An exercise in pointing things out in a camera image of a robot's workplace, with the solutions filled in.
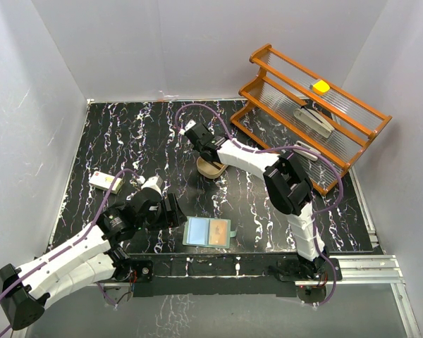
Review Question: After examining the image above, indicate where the orange credit card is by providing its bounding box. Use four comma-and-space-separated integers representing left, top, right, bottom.
209, 219, 228, 246

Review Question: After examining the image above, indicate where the grey stapler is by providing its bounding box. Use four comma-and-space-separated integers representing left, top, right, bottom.
293, 107, 335, 138

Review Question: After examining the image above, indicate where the green card holder wallet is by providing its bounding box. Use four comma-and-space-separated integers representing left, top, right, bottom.
183, 217, 237, 249

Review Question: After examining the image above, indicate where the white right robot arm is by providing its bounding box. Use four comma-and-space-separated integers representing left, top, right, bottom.
183, 120, 327, 280

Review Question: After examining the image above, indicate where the orange wooden shelf rack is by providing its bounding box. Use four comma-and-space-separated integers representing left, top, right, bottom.
230, 44, 392, 195

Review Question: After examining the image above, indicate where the yellow sticky note block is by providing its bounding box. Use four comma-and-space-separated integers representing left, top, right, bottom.
309, 79, 331, 95

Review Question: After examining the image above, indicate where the small white cardboard box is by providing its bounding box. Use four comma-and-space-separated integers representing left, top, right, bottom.
88, 171, 123, 194

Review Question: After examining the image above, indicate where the small white stapler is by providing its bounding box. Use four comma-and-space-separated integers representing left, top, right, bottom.
293, 141, 321, 162

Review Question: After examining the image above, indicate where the beige oval tray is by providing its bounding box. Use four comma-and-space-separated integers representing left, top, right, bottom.
196, 157, 228, 180

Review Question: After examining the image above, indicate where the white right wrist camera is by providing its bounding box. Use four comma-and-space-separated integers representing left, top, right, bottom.
179, 120, 196, 135

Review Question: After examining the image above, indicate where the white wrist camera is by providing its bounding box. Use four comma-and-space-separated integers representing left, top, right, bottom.
179, 120, 196, 135
137, 175, 163, 195

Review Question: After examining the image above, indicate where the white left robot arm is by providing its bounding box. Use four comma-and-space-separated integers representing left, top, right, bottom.
0, 187, 187, 331

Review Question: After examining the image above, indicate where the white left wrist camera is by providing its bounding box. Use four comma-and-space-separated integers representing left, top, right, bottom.
137, 175, 163, 195

